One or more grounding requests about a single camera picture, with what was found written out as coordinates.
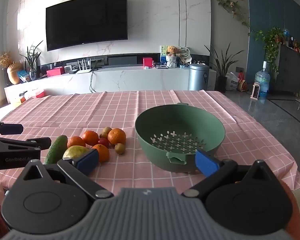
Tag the blue water jug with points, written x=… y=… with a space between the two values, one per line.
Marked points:
x=262 y=80

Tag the red storage box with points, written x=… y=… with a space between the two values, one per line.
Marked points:
x=37 y=93

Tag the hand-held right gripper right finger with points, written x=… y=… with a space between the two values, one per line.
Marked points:
x=206 y=163

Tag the trailing pothos plant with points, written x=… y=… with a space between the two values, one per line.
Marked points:
x=271 y=42

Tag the yellow-green pear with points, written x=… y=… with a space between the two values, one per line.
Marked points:
x=75 y=152

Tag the small white heater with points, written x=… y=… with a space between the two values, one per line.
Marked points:
x=255 y=91

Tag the bottles on cabinet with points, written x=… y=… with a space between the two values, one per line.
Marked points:
x=293 y=42

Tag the white marble tv console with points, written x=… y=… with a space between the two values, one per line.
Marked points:
x=130 y=80

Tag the grey cabinet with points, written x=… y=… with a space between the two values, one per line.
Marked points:
x=288 y=67

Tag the green cucumber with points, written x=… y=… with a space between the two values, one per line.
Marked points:
x=56 y=147

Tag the white plastic bag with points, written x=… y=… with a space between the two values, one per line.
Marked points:
x=232 y=81

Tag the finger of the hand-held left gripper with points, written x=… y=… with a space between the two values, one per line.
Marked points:
x=12 y=129
x=43 y=143

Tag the black wall television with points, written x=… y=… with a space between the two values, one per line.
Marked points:
x=86 y=21

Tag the white wrapped pot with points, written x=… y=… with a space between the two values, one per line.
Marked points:
x=171 y=61

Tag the green colander bowl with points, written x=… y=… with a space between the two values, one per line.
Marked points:
x=165 y=120

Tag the small white device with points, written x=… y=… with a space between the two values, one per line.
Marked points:
x=68 y=69

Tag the tall-leaf potted plant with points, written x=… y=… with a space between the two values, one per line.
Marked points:
x=223 y=65

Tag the red tissue box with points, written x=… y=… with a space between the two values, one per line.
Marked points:
x=55 y=72

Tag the green orchid plant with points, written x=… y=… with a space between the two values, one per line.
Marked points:
x=32 y=57

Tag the green picture card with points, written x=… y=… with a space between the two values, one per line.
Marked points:
x=163 y=53

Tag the brown teddy bear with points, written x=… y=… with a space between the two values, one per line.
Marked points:
x=173 y=50

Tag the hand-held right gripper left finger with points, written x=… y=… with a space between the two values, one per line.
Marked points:
x=87 y=161

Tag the round white hand fan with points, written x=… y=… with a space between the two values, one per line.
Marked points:
x=184 y=53

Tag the orange gourd vase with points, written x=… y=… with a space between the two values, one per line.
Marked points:
x=14 y=74

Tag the dried yellow flowers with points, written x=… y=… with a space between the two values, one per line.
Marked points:
x=4 y=59

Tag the pink checked tablecloth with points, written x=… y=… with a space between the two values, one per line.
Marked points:
x=90 y=110

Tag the red tomato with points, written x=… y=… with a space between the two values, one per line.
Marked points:
x=103 y=142

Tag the orange bag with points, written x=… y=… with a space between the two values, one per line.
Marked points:
x=242 y=83

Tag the white wifi router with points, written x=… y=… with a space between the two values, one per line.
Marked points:
x=83 y=69

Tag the orange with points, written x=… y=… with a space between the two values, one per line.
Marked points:
x=116 y=136
x=76 y=142
x=103 y=153
x=90 y=137

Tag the silver trash can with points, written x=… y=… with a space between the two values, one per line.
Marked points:
x=198 y=77

